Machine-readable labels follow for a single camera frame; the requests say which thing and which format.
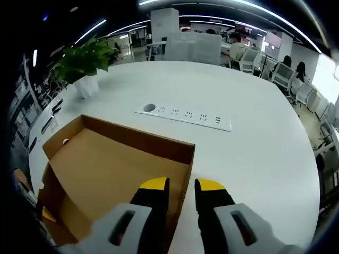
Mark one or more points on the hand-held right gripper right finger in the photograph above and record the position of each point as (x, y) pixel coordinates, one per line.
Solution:
(233, 232)

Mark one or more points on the dark wall television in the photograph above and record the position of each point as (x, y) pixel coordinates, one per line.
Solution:
(243, 28)

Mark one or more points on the white office chair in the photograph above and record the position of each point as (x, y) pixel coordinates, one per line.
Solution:
(249, 61)
(302, 92)
(282, 75)

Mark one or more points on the curved ceiling light strip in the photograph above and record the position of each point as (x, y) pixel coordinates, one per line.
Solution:
(286, 19)

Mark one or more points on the white table socket panel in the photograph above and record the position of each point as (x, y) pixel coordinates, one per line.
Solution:
(185, 117)

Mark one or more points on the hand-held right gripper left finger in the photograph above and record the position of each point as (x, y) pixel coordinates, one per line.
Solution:
(119, 232)

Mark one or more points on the translucent desk partition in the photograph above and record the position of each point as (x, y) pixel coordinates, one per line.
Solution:
(193, 49)

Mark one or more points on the brown cardboard shoe box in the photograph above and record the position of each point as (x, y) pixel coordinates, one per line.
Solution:
(106, 169)

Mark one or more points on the small pink wall screen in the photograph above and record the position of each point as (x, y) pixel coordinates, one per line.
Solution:
(272, 41)

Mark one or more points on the green potted plant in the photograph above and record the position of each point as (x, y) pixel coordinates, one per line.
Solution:
(82, 61)

